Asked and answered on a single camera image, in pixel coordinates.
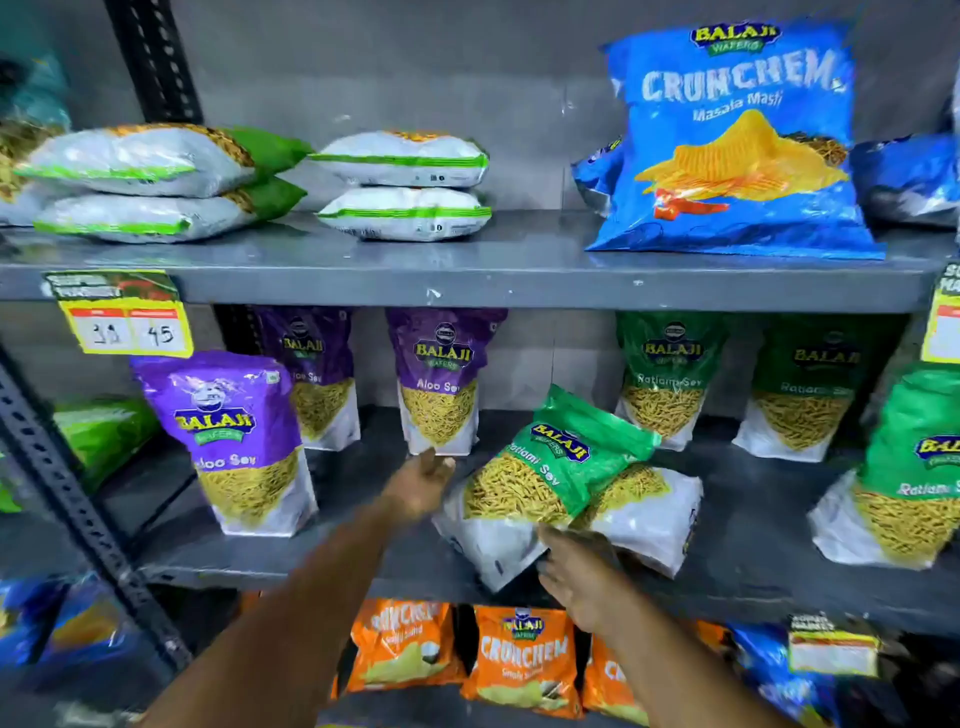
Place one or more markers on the person's left hand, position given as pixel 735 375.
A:
pixel 412 491

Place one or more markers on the person's right hand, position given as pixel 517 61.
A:
pixel 589 581

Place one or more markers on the person's left fingers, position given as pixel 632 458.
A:
pixel 439 466

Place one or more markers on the person's right fingers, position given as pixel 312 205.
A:
pixel 553 559

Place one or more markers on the green noodle snack packet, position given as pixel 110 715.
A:
pixel 900 487
pixel 105 439
pixel 814 382
pixel 670 375
pixel 540 465
pixel 652 517

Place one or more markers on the person's left forearm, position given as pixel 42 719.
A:
pixel 285 630

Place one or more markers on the purple noodle snack packet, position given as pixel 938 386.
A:
pixel 442 375
pixel 319 375
pixel 225 435

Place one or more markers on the orange chips bag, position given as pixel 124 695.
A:
pixel 405 645
pixel 607 679
pixel 525 660

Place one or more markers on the grey metal shelf board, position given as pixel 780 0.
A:
pixel 750 540
pixel 487 274

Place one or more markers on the white green lying snack packet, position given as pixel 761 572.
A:
pixel 135 161
pixel 397 161
pixel 15 161
pixel 405 214
pixel 135 217

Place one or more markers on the yellow price label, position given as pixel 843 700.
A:
pixel 832 649
pixel 945 322
pixel 124 319

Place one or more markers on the large blue chips bag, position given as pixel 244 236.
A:
pixel 735 150

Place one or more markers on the teal snack packet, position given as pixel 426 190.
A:
pixel 34 97

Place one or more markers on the black perforated shelf post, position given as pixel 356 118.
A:
pixel 75 510
pixel 154 60

